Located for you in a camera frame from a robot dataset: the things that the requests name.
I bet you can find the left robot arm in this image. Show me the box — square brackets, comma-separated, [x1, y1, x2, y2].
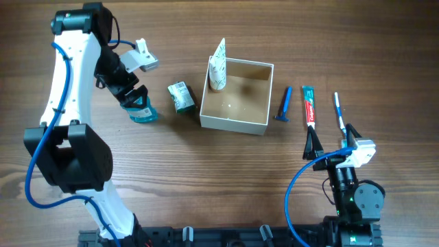
[23, 2, 158, 246]

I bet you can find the teal mouthwash bottle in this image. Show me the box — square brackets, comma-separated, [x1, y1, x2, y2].
[123, 97, 158, 124]

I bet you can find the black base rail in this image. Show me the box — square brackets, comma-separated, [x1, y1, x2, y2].
[77, 224, 383, 247]

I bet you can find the left blue cable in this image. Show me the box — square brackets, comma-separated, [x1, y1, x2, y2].
[24, 39, 137, 247]

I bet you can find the blue white toothbrush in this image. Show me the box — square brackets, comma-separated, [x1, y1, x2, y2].
[334, 92, 346, 135]

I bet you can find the red green toothpaste tube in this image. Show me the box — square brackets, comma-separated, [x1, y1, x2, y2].
[302, 86, 316, 128]

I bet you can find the white leaf-print lotion tube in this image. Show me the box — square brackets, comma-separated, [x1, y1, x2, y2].
[209, 38, 226, 92]

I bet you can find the green white soap packet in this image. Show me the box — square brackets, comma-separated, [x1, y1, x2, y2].
[167, 81, 196, 113]

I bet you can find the blue cable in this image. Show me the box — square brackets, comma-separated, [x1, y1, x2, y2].
[284, 146, 355, 247]
[24, 39, 137, 247]

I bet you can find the blue disposable razor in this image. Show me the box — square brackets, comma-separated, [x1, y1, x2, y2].
[274, 86, 292, 122]

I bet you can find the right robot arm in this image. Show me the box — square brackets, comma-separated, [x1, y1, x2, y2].
[303, 124, 385, 247]

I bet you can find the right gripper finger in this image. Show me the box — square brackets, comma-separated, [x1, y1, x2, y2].
[302, 126, 324, 161]
[346, 123, 362, 147]

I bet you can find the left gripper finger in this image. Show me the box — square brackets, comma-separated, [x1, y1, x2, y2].
[119, 95, 137, 108]
[132, 85, 148, 109]

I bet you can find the white square cardboard box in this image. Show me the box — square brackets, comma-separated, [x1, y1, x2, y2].
[200, 58, 274, 135]

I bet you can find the right blue cable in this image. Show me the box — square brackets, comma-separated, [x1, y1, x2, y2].
[284, 146, 355, 247]

